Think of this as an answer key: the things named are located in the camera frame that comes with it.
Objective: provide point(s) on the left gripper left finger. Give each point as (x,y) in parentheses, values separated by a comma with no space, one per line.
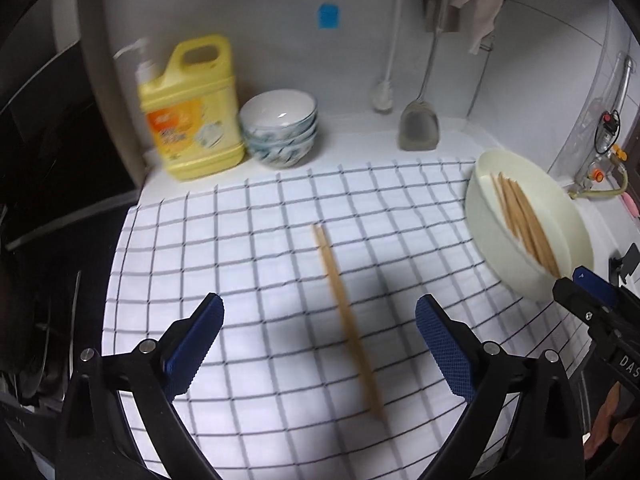
(157,371)

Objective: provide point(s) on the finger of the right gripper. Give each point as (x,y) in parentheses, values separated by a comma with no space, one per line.
(578,302)
(597,287)

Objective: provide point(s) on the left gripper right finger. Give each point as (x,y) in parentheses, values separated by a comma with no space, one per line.
(482,373)

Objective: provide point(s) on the right human hand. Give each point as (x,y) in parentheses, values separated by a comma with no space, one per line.
(606,426)

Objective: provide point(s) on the cream plastic basin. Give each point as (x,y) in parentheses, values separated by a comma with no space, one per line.
(504,253)

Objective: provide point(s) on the black white checkered cloth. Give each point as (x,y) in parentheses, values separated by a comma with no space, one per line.
(279,396)

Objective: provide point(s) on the steel spatula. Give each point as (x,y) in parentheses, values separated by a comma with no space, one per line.
(419,126)

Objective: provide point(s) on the bottom floral ceramic bowl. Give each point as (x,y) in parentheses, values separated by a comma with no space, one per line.
(280,153)

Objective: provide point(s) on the floral ceramic bowl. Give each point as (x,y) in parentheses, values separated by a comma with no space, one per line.
(279,133)
(277,108)
(280,153)

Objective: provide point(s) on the yellow dish soap bottle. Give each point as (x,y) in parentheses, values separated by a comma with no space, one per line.
(191,109)

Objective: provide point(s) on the white dish brush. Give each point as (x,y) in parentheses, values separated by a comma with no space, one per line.
(382,94)

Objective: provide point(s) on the middle floral ceramic bowl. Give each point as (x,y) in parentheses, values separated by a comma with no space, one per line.
(279,133)

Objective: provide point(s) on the top floral ceramic bowl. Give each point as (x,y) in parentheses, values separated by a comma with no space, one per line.
(277,108)

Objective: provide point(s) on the white hanging cloth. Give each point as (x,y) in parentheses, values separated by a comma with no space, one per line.
(483,20)

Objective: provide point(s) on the gas valve with hose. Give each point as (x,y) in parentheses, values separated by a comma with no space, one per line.
(605,156)

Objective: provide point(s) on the blue wall sticker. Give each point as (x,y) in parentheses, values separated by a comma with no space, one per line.
(328,16)

